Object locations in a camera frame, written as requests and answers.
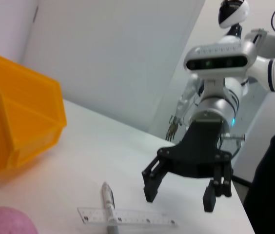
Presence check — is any clear plastic ruler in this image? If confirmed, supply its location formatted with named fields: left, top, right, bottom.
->
left=77, top=206, right=178, bottom=228

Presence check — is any grey right wrist cable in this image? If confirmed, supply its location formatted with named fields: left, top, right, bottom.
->
left=221, top=133, right=246, bottom=158

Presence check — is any person in dark clothing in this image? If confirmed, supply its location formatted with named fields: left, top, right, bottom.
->
left=243, top=117, right=275, bottom=234

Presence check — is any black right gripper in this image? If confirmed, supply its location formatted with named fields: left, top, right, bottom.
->
left=141, top=119, right=234, bottom=213

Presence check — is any white humanoid robot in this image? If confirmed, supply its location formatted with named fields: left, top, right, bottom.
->
left=165, top=0, right=275, bottom=142

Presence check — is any pink peach toy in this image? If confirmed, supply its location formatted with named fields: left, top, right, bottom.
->
left=0, top=206, right=39, bottom=234

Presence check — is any yellow plastic bin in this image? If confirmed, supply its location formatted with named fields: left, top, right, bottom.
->
left=0, top=47, right=68, bottom=186

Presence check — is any silver ballpoint pen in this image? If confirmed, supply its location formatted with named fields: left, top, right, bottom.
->
left=100, top=181, right=119, bottom=234

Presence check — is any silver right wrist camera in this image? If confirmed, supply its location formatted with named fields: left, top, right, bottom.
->
left=183, top=40, right=258, bottom=98

